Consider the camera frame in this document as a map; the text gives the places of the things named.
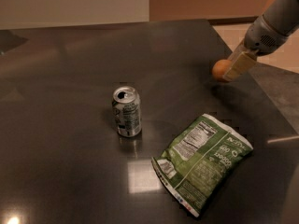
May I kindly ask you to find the green jalapeno chip bag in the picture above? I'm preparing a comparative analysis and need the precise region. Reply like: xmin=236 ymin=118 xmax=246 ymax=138
xmin=151 ymin=114 xmax=253 ymax=217

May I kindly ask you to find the orange fruit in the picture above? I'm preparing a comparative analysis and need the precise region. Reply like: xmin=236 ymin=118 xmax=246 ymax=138
xmin=212 ymin=59 xmax=232 ymax=82

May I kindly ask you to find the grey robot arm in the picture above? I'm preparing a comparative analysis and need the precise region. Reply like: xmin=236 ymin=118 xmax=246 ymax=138
xmin=221 ymin=0 xmax=299 ymax=82

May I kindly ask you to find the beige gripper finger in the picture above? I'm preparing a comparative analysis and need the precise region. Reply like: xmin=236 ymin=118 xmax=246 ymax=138
xmin=228 ymin=41 xmax=254 ymax=61
xmin=222 ymin=51 xmax=257 ymax=82

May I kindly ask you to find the silver green soda can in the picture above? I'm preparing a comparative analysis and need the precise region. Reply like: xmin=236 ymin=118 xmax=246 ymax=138
xmin=112 ymin=86 xmax=142 ymax=137

